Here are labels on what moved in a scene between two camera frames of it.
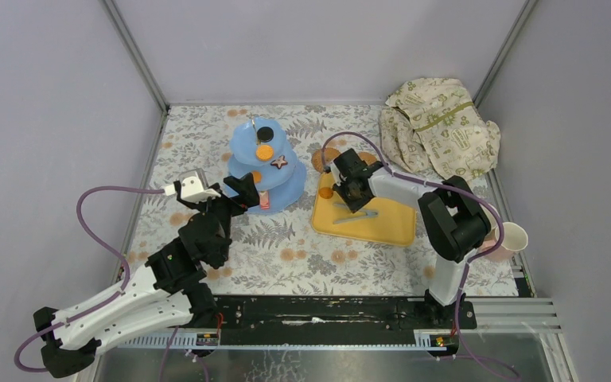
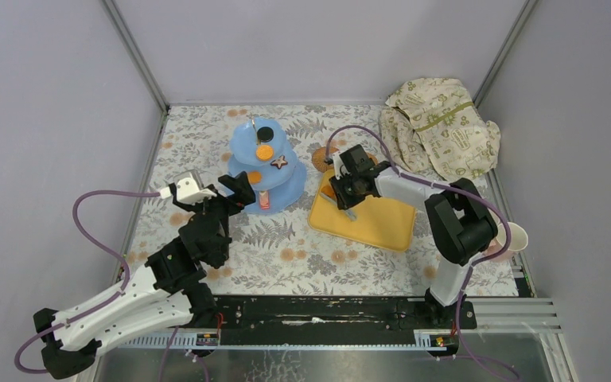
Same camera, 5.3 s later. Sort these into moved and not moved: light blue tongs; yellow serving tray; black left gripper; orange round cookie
Moved: light blue tongs
Not moved: black left gripper; orange round cookie; yellow serving tray
